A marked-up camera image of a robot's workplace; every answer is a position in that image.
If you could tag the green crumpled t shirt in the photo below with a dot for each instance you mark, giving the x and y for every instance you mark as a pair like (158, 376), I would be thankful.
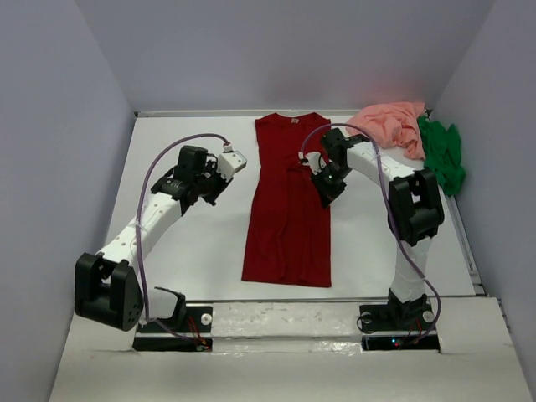
(442, 148)

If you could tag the pink crumpled t shirt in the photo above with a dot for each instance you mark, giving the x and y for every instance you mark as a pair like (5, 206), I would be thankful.
(393, 125)

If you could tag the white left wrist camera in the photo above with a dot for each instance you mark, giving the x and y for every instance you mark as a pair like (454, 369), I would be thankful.
(230, 163)

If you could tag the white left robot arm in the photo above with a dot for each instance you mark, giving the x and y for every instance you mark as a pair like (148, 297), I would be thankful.
(111, 285)

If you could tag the white front cover board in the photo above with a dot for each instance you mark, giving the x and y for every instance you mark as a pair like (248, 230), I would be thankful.
(269, 351)

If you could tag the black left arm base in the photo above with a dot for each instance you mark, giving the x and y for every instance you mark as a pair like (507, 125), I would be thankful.
(191, 335)

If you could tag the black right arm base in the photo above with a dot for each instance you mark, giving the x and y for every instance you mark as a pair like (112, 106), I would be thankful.
(381, 333)

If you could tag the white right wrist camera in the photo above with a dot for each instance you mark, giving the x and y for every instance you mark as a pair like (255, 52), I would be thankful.
(313, 160)

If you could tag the dark red t shirt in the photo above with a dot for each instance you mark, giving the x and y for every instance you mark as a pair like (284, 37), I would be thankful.
(289, 235)

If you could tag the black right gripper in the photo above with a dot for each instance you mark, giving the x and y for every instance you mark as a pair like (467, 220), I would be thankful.
(328, 194)

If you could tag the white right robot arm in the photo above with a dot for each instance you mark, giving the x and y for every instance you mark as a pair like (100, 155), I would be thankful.
(414, 215)

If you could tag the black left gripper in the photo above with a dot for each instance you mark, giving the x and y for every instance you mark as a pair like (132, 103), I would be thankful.
(223, 184)

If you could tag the aluminium front rail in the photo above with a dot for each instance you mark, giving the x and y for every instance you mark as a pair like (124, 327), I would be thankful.
(365, 300)

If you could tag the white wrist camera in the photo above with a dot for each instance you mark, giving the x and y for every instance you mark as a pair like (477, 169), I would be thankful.
(313, 160)
(230, 163)

